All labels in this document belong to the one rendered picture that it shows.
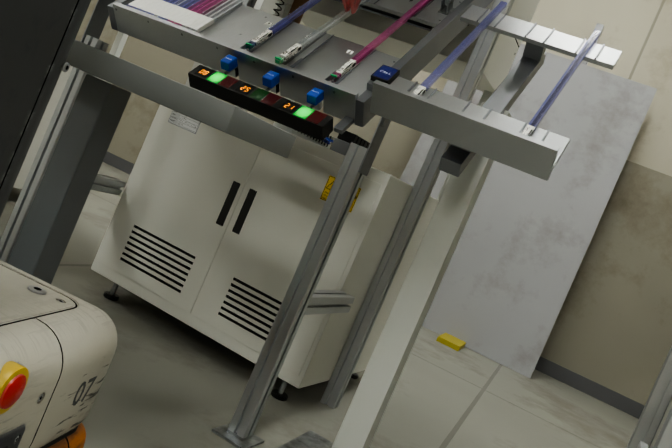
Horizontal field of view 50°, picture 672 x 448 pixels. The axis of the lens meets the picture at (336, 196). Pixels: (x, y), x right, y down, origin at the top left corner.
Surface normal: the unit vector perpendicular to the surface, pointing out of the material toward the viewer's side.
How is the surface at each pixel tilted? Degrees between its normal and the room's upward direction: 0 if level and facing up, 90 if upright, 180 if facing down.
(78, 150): 90
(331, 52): 45
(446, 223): 90
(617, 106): 81
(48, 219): 90
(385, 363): 90
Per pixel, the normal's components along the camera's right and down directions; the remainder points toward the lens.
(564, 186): -0.23, -0.25
